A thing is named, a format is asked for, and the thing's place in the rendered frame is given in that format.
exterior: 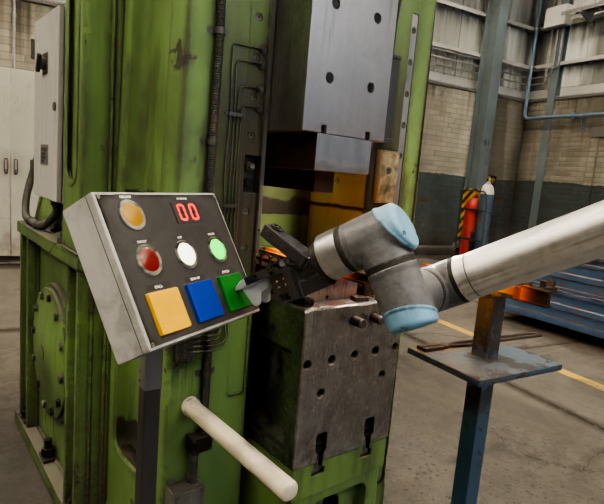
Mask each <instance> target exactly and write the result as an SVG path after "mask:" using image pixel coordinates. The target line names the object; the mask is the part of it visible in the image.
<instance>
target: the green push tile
mask: <svg viewBox="0 0 604 504"><path fill-rule="evenodd" d="M216 279H217V281H218V284H219V286H220V289H221V291H222V294H223V297H224V299H225V302H226V304H227V307H228V310H229V312H230V313H232V312H235V311H237V310H240V309H243V308H246V307H248V306H251V305H252V303H251V301H250V300H249V298H248V297H247V295H246V294H245V292H244V291H243V290H240V291H237V292H235V287H236V286H237V284H238V283H239V282H240V281H241V280H242V277H241V275H240V273H239V272H237V273H233V274H229V275H225V276H220V277H217V278H216Z"/></svg>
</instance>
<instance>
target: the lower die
mask: <svg viewBox="0 0 604 504"><path fill-rule="evenodd" d="M259 251H261V253H262V254H263V253H268V254H269V255H270V256H271V257H272V256H278V257H279V259H283V258H286V256H284V255H280V254H277V253H274V252H270V251H267V250H263V249H260V248H259ZM268 262H269V257H268V256H267V255H264V256H263V258H262V266H261V270H262V269H264V268H266V266H267V265H268ZM259 263H260V253H257V255H256V269H255V272H257V271H259ZM337 282H338V283H336V284H334V285H331V286H328V287H326V288H324V289H321V290H319V291H316V292H314V293H312V294H309V295H307V296H310V297H311V298H312V299H314V302H319V301H328V300H336V299H345V298H350V296H351V295H356V294H357V284H358V283H355V282H352V281H349V280H345V279H337ZM327 295H328V299H326V296H327Z"/></svg>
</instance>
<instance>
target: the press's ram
mask: <svg viewBox="0 0 604 504"><path fill-rule="evenodd" d="M397 10H398V0H277V4H276V18H275V31H274V46H273V60H272V74H271V88H270V102H269V116H268V130H267V133H322V134H329V135H336V136H342V137H349V138H356V139H362V140H369V141H372V142H375V143H382V142H384V135H385V125H386V115H387V106H388V96H389V87H390V77H391V67H392V58H393V48H394V39H395V29H396V19H397Z"/></svg>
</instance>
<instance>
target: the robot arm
mask: <svg viewBox="0 0 604 504"><path fill-rule="evenodd" d="M259 235H260V236H261V237H262V238H264V239H265V240H266V241H267V242H268V243H270V244H271V245H273V246H274V247H275V248H276V249H278V250H279V251H280V252H281V253H283V254H284V255H285V256H286V258H283V259H280V260H278V261H276V262H273V263H271V264H269V265H267V266H266V268H264V269H262V270H260V271H257V272H255V273H253V274H251V275H249V276H248V277H246V278H244V279H243V280H241V281H240V282H239V283H238V284H237V286H236V287H235V292H237V291H240V290H243V291H244V292H245V294H246V295H247V297H248V298H249V300H250V301H251V303H252V304H253V305H254V306H258V305H260V304H261V301H262V302H264V303H267V302H269V301H270V299H271V290H272V291H273V293H274V296H273V297H274V299H275V302H276V304H277V307H279V306H281V305H284V304H286V303H289V302H291V301H295V300H297V299H299V298H302V297H304V296H307V295H309V294H312V293H314V292H316V291H319V290H321V289H324V288H326V287H328V286H331V285H334V284H336V283H338V282H337V279H340V278H342V277H345V276H347V275H350V274H352V273H354V272H358V271H360V270H363V269H365V272H366V275H367V277H368V280H369V282H370V285H371V288H372V290H373V293H374V296H375V298H376V301H377V304H378V306H379V309H380V312H381V314H382V320H383V322H384V323H385V324H386V327H387V329H388V331H389V332H390V333H391V334H393V335H397V334H401V333H404V332H408V331H412V330H415V329H418V328H421V327H424V326H427V325H430V324H433V323H436V322H437V321H438V320H439V312H441V311H444V310H448V309H451V308H453V307H456V306H459V305H462V304H465V303H468V302H471V301H474V300H475V299H477V298H479V297H482V296H485V295H489V294H492V293H495V292H498V291H501V290H504V289H507V288H510V287H513V286H516V285H519V284H522V283H525V282H528V281H532V280H535V279H538V278H541V277H544V276H547V275H550V274H553V273H556V272H559V271H562V270H565V269H568V268H571V267H575V266H578V265H581V264H584V263H587V262H590V261H593V260H596V259H599V258H602V257H604V200H602V201H600V202H597V203H594V204H592V205H589V206H587V207H584V208H582V209H579V210H576V211H574V212H571V213H569V214H566V215H563V216H561V217H558V218H556V219H553V220H550V221H548V222H545V223H543V224H540V225H537V226H535V227H532V228H530V229H527V230H524V231H522V232H519V233H517V234H514V235H511V236H509V237H506V238H504V239H501V240H498V241H496V242H493V243H491V244H488V245H485V246H483V247H480V248H478V249H475V250H472V251H470V252H467V253H465V254H462V255H456V256H453V257H450V258H448V259H445V260H442V261H440V262H437V263H435V264H432V265H429V266H426V267H423V268H420V267H419V264H418V262H417V259H416V257H415V255H414V252H413V250H414V249H416V248H417V246H418V244H419V240H418V236H417V234H416V230H415V228H414V226H413V224H412V222H411V221H410V219H409V217H408V216H407V214H406V213H405V212H404V211H403V210H402V209H401V208H400V207H399V206H398V205H396V204H393V203H388V204H386V205H383V206H381V207H378V208H373V209H372V211H370V212H367V213H365V214H363V215H361V216H359V217H357V218H355V219H352V220H350V221H348V222H346V223H344V224H342V225H339V226H337V227H334V228H332V229H330V230H328V231H326V232H324V233H321V234H319V235H317V236H316V237H315V240H314V243H312V244H311V245H310V246H309V249H308V248H307V247H305V246H304V245H303V244H302V243H300V242H299V241H298V240H296V239H295V238H294V237H293V236H291V235H290V234H289V233H287V232H286V231H285V230H284V229H283V228H282V227H281V226H279V225H278V224H276V223H271V224H265V225H264V227H263V228H262V230H261V232H260V234H259ZM268 279H269V280H268ZM286 292H287V293H286ZM283 293H285V294H283ZM281 298H282V301H283V302H284V301H286V300H287V301H286V302H284V303H282V301H281Z"/></svg>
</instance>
